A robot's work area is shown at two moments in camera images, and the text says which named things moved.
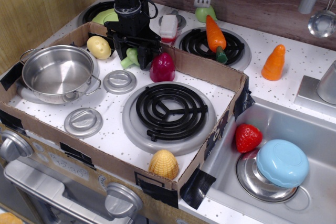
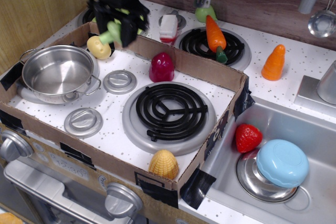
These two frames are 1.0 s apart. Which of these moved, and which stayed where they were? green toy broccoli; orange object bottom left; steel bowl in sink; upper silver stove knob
Moved: green toy broccoli
Stayed: steel bowl in sink; upper silver stove knob; orange object bottom left
